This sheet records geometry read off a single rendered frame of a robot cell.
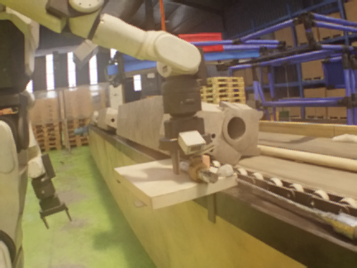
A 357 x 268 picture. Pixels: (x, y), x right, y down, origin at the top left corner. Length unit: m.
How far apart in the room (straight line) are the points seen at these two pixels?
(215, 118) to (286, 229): 0.44
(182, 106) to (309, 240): 0.37
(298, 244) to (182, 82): 0.40
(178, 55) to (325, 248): 0.45
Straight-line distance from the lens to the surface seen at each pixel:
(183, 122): 0.56
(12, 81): 0.71
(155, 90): 7.79
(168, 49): 0.53
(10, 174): 0.73
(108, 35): 0.54
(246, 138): 0.92
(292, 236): 0.43
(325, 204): 0.46
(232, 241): 0.58
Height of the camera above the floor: 0.96
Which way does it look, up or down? 6 degrees down
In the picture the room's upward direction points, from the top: 5 degrees counter-clockwise
